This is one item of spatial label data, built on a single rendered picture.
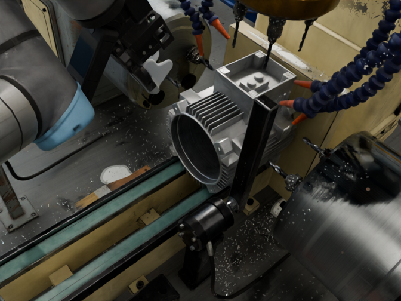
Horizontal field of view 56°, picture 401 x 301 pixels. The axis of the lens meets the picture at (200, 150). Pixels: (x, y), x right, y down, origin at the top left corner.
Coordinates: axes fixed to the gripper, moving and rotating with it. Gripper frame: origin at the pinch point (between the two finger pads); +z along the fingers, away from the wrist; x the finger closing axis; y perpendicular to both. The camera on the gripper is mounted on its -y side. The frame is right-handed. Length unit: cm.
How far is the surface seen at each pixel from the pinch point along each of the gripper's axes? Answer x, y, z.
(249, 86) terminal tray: -6.8, 14.2, 11.4
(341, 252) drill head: -37.7, 2.1, 9.1
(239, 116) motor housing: -9.4, 8.6, 11.8
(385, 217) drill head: -38.8, 9.5, 6.7
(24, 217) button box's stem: 14.4, -38.4, 18.5
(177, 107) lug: 0.2, 2.0, 9.6
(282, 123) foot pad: -14.3, 14.0, 17.6
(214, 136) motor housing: -9.6, 2.5, 9.9
